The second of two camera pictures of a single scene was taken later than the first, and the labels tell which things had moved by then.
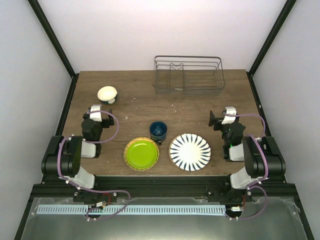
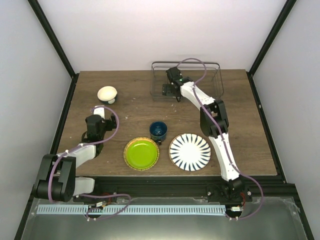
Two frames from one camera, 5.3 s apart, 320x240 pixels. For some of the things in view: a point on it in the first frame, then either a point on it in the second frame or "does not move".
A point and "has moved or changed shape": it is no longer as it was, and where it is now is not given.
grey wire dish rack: (188, 75) has moved or changed shape
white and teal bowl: (107, 94) does not move
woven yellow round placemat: (135, 140) does not move
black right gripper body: (217, 121) → (165, 90)
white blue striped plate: (189, 152) does not move
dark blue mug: (158, 131) does not move
